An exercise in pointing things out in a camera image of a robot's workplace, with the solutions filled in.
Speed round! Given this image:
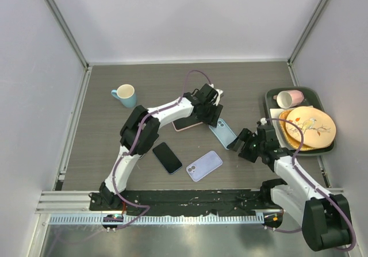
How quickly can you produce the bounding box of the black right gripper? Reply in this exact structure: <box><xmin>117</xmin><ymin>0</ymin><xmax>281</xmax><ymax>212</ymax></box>
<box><xmin>227</xmin><ymin>128</ymin><xmax>265</xmax><ymax>163</ymax></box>

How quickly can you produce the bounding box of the pink phone case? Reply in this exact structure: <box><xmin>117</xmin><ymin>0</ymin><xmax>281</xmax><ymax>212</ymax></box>
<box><xmin>171</xmin><ymin>116</ymin><xmax>204</xmax><ymax>132</ymax></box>

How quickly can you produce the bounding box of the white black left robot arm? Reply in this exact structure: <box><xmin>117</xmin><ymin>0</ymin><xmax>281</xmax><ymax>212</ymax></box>
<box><xmin>97</xmin><ymin>84</ymin><xmax>223</xmax><ymax>210</ymax></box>

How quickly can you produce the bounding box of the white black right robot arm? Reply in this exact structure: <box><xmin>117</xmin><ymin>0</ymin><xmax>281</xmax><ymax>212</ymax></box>
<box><xmin>227</xmin><ymin>124</ymin><xmax>356</xmax><ymax>251</ymax></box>

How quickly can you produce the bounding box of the light blue phone case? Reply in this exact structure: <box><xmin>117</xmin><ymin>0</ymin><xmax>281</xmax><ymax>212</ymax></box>
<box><xmin>209</xmin><ymin>118</ymin><xmax>237</xmax><ymax>150</ymax></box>

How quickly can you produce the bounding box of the lavender phone case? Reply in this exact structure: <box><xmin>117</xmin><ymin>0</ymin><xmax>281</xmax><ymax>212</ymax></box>
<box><xmin>186</xmin><ymin>151</ymin><xmax>223</xmax><ymax>182</ymax></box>

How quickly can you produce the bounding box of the woven orange plate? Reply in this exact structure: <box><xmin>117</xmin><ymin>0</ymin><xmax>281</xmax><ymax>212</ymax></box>
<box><xmin>278</xmin><ymin>109</ymin><xmax>300</xmax><ymax>149</ymax></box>

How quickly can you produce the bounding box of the pink white mug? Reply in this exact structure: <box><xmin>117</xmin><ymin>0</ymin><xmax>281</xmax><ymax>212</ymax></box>
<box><xmin>273</xmin><ymin>90</ymin><xmax>305</xmax><ymax>109</ymax></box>

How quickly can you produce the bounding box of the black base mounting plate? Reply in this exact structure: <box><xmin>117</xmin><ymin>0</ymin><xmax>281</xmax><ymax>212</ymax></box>
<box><xmin>89</xmin><ymin>189</ymin><xmax>281</xmax><ymax>217</ymax></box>

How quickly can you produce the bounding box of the dark green tray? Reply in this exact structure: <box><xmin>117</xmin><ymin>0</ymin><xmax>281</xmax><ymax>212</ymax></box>
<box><xmin>264</xmin><ymin>87</ymin><xmax>336</xmax><ymax>156</ymax></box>

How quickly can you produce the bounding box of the blue edged black smartphone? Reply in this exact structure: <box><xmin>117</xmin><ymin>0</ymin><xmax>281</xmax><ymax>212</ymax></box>
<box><xmin>152</xmin><ymin>142</ymin><xmax>182</xmax><ymax>175</ymax></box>

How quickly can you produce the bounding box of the blue ceramic mug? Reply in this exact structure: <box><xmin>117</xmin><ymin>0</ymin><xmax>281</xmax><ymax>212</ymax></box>
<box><xmin>111</xmin><ymin>84</ymin><xmax>137</xmax><ymax>108</ymax></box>

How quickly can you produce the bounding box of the yellow bird plate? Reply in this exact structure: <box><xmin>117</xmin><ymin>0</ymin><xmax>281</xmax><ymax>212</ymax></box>
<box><xmin>286</xmin><ymin>106</ymin><xmax>336</xmax><ymax>149</ymax></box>

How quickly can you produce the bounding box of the perforated white cable tray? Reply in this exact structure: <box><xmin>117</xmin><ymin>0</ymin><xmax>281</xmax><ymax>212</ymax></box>
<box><xmin>49</xmin><ymin>213</ymin><xmax>264</xmax><ymax>225</ymax></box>

